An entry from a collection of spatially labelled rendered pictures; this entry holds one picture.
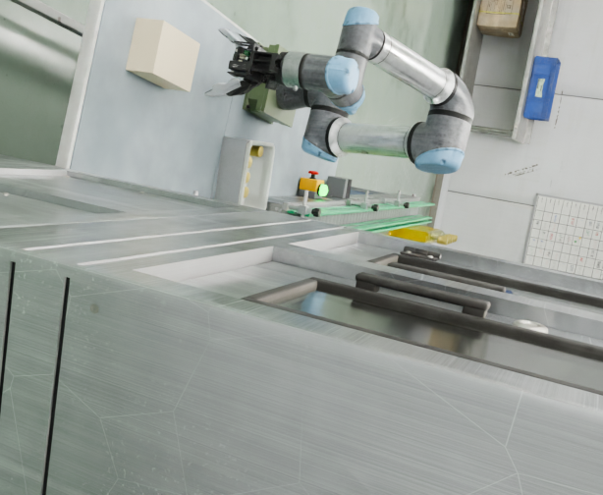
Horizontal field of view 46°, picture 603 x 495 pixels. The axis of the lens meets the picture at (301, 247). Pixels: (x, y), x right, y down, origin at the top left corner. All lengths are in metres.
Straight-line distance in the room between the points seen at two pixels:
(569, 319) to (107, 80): 1.16
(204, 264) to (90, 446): 0.22
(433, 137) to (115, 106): 0.78
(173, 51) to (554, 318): 1.16
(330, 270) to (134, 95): 0.97
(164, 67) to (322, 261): 0.92
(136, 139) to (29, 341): 1.13
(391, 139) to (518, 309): 1.18
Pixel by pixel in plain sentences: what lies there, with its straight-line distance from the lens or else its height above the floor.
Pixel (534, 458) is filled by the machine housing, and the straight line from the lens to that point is 0.50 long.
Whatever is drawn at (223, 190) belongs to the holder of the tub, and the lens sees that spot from 2.09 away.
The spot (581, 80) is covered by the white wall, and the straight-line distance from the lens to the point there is 8.07.
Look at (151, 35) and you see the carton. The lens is 1.68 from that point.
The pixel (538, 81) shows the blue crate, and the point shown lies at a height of 0.96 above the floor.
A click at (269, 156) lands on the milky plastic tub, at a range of 2.19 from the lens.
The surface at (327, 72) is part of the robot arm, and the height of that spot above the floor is 1.23.
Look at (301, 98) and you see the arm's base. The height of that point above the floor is 0.90.
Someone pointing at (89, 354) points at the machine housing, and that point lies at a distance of 0.63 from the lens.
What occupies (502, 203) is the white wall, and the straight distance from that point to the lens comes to 8.06.
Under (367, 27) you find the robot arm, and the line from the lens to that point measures 1.62.
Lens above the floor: 1.80
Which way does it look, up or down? 22 degrees down
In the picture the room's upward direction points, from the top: 103 degrees clockwise
